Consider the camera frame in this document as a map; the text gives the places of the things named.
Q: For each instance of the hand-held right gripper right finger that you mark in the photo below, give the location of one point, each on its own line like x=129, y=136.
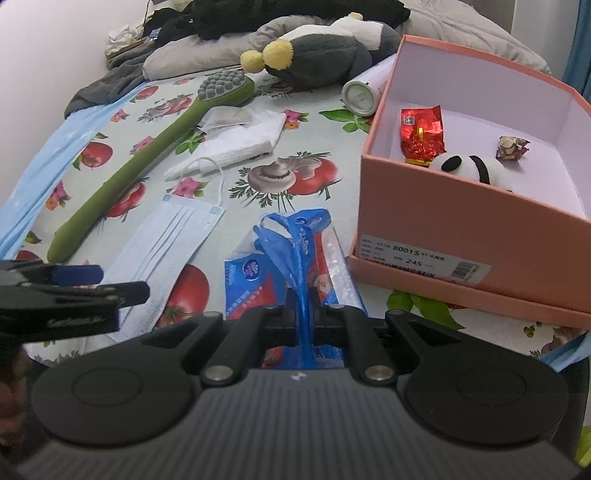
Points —
x=323, y=323

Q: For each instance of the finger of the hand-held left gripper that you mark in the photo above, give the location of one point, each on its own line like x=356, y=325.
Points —
x=76, y=274
x=124, y=293

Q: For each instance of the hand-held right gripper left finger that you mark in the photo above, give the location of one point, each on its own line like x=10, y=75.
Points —
x=286, y=323

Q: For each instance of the blue face mask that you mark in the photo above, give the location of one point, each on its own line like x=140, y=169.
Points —
x=161, y=244

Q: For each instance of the blue plastic bag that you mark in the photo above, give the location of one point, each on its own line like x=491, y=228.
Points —
x=286, y=249

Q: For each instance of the pink cardboard box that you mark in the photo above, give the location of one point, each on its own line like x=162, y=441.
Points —
x=438, y=217

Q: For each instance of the red foil packet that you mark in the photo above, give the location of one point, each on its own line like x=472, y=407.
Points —
x=422, y=134

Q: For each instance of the crinkled candy wrapper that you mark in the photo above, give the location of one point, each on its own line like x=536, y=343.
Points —
x=511, y=147

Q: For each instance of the person's left hand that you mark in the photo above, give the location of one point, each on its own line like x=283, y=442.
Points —
x=11, y=410

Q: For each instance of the light blue bed sheet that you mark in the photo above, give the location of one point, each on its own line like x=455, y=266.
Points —
x=41, y=161

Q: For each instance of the green massage brush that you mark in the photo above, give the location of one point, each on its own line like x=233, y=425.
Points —
x=138, y=161

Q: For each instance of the white folded tissues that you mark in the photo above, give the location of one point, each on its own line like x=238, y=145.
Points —
x=240, y=143

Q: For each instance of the grey blanket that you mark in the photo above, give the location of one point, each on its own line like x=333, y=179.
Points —
x=106, y=87

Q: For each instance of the fruit print bed sheet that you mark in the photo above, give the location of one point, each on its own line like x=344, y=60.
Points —
x=314, y=127

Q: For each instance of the small clear packet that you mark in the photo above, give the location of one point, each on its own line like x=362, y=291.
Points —
x=226, y=117

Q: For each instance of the small panda plush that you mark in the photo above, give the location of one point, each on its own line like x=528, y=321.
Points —
x=461, y=168

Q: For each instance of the white spray can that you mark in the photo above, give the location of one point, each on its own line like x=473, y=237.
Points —
x=362, y=94

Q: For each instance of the beige duvet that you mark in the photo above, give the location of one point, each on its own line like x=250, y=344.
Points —
x=184, y=60

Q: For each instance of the white crumpled cloth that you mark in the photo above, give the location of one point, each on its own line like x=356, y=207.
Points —
x=127, y=33

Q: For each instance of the grey penguin plush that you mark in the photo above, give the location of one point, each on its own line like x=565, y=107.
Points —
x=323, y=60

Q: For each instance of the black jacket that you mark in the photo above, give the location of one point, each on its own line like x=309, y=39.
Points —
x=258, y=16

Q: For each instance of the blue curtain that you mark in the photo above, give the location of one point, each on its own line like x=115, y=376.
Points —
x=579, y=55

